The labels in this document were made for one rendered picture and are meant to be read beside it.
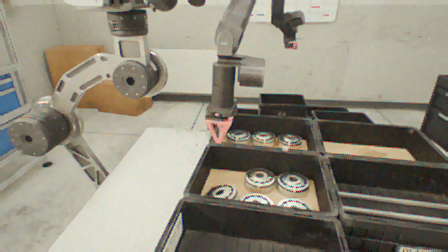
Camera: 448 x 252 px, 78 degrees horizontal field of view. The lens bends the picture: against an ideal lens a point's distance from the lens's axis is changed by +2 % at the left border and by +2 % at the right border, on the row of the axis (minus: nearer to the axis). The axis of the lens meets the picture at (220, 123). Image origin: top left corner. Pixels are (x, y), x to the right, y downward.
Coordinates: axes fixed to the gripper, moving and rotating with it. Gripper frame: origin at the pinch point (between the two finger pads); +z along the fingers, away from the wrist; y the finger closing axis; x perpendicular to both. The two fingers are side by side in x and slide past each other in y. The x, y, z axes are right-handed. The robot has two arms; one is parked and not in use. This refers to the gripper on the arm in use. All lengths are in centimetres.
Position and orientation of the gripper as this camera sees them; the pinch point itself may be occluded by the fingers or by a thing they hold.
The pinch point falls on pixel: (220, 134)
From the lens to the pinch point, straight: 74.4
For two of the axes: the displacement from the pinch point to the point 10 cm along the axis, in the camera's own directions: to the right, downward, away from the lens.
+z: -0.5, 9.0, 4.3
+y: 2.0, -4.1, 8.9
